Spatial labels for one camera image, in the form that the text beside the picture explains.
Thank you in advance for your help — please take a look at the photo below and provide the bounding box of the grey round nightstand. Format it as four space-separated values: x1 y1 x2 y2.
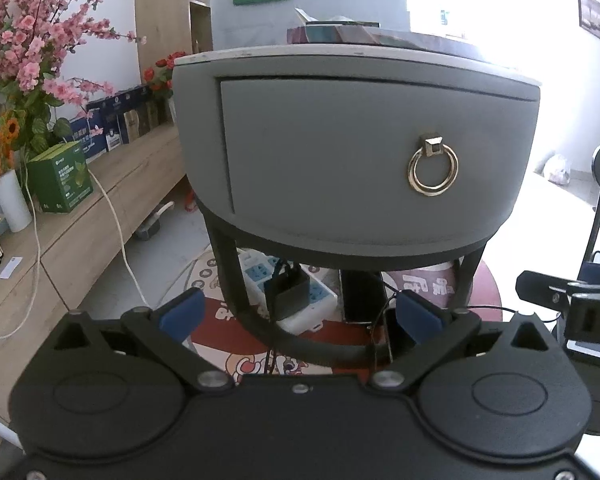
171 42 542 382

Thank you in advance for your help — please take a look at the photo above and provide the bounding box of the framed wall picture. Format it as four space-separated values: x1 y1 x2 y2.
577 0 600 44

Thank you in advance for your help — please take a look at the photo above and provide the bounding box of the blue and white box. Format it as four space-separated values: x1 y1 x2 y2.
69 109 109 163

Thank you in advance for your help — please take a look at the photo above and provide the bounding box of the black power adapter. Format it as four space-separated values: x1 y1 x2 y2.
265 264 311 322

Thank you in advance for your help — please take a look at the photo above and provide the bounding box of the purple tray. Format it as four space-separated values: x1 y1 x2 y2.
286 7 482 54

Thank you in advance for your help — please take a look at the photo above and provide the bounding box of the metal ring drawer pull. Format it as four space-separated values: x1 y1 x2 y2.
407 132 460 197

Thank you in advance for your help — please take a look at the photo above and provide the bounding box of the grey floor tool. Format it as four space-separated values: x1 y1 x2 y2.
137 200 176 242

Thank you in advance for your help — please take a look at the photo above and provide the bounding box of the wooden shelf unit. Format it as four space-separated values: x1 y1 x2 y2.
134 0 213 84

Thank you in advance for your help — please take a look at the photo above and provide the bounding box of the pink blossom bouquet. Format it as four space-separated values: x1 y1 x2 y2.
0 0 147 161

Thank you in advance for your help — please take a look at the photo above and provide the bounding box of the white vase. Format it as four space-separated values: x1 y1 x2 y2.
0 169 34 233

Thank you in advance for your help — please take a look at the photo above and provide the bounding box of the white plastic bag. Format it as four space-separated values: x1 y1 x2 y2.
534 152 574 187

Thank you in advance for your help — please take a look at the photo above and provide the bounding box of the black box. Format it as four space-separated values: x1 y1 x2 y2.
341 269 387 324

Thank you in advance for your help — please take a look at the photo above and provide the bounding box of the grey nightstand drawer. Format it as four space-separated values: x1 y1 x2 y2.
220 75 540 242

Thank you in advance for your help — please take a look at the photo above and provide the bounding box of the dark blue box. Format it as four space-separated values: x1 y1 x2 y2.
86 93 131 154
120 85 161 137

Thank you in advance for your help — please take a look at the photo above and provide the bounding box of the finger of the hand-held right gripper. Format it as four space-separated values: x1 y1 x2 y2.
515 270 581 312

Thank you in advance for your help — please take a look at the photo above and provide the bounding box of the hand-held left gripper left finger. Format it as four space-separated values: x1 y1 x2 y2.
54 287 236 396

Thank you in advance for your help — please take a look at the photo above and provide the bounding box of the white power strip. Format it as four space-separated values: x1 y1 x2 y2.
239 251 339 337

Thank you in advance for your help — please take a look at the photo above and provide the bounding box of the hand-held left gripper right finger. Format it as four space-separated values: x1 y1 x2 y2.
370 290 552 394

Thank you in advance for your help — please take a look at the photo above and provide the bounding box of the white cable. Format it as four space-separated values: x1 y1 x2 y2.
0 172 43 345
89 170 153 308

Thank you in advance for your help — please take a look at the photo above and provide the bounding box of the red flower bunch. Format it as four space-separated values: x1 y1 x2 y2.
142 51 189 104

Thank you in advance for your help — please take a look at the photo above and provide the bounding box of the wooden low cabinet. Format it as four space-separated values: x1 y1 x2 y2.
0 120 192 457

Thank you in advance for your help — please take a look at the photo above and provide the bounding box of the green box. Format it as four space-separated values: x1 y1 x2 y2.
26 141 95 214

